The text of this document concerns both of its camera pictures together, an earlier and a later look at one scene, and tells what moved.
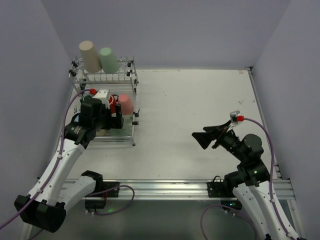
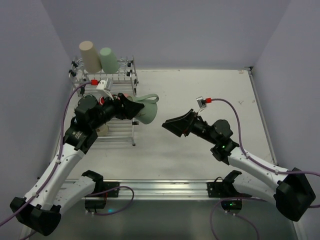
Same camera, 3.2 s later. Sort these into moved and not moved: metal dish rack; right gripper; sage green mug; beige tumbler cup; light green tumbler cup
Moved: right gripper; sage green mug
Not moved: metal dish rack; light green tumbler cup; beige tumbler cup
